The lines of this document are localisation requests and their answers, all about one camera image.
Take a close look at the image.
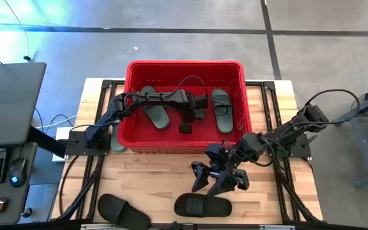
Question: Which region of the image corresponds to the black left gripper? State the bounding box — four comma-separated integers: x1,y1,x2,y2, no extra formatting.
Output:
178,90,206,135

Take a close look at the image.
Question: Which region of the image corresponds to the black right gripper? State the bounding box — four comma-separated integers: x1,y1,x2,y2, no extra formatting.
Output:
191,142,236,197

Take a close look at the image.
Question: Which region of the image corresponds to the green rubber slide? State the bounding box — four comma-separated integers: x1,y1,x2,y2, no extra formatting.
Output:
110,123,127,153
211,88,234,134
141,85,171,130

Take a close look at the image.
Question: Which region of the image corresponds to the red plastic bin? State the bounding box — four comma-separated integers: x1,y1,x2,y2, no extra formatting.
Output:
117,59,253,155

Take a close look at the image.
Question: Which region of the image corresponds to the black rubber slide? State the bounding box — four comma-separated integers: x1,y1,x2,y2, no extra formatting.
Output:
173,192,233,218
96,193,152,230

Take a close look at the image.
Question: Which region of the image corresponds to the white power box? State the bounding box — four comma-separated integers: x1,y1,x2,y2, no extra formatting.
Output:
52,126,73,163

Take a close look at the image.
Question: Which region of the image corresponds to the blue metal cart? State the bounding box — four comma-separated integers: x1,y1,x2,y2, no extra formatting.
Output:
333,79,368,189

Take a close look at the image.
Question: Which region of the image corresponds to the black computer mouse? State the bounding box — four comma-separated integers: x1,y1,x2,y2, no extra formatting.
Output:
8,157,29,188

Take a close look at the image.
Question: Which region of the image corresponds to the grey flat panel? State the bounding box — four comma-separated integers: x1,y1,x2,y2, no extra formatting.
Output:
0,62,47,148

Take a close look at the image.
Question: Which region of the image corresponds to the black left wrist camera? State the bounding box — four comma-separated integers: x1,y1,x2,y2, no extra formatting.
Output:
195,95,209,111

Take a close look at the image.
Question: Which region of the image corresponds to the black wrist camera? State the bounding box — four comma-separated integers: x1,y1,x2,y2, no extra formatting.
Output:
195,95,209,111
231,168,250,191

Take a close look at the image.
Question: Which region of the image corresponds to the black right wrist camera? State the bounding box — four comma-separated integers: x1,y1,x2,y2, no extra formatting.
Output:
231,168,250,191

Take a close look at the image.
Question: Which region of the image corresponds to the silver aluminium rail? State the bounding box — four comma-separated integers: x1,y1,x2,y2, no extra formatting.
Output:
80,223,296,230

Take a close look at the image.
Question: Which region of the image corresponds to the black aluminium table frame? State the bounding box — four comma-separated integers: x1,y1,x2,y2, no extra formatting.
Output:
56,79,324,224

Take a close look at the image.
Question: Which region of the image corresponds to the white floor cable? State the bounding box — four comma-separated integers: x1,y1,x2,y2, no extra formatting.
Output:
34,107,77,130

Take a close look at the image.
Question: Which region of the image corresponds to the black floor cable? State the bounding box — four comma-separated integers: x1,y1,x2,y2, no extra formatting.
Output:
58,155,80,219

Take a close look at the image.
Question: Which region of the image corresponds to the black support bracket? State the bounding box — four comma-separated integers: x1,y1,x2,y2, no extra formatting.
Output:
26,125,68,158

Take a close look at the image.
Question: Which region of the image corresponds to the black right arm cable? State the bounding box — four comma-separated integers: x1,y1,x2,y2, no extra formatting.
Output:
294,89,361,127

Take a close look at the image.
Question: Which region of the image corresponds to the thin white cable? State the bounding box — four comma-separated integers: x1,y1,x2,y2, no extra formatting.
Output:
3,0,32,62

